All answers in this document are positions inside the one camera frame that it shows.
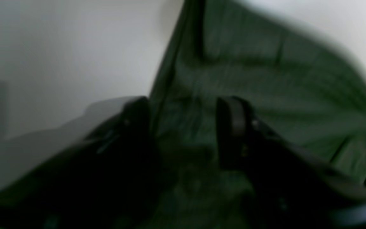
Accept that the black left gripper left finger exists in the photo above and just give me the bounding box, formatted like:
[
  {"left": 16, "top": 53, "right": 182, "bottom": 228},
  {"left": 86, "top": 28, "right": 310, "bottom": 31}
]
[{"left": 0, "top": 97, "right": 158, "bottom": 229}]

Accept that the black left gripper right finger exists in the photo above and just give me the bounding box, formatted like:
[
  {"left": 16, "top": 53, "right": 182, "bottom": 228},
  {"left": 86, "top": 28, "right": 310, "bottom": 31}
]
[{"left": 215, "top": 97, "right": 366, "bottom": 229}]

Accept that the dark green t-shirt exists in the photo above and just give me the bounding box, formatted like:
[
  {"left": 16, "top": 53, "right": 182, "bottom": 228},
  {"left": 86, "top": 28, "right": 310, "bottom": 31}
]
[{"left": 139, "top": 0, "right": 366, "bottom": 229}]

